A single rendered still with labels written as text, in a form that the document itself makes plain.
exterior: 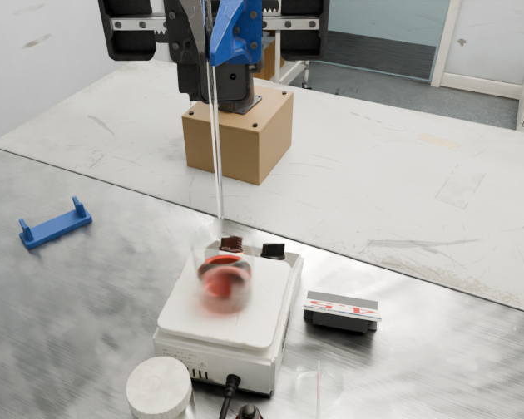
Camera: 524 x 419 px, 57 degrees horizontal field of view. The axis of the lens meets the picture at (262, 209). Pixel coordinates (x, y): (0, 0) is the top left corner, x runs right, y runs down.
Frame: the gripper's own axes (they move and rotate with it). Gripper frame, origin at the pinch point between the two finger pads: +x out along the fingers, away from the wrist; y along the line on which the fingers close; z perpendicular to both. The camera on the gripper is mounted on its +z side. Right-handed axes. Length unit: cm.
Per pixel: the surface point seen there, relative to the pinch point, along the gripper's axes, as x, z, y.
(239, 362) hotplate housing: 7.7, 29.2, -1.5
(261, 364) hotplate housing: 8.3, 28.8, -3.7
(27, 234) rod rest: -15.5, 32.2, 29.3
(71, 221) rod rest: -20.0, 33.6, 24.8
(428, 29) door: -271, 84, -109
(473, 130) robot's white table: -48, 34, -46
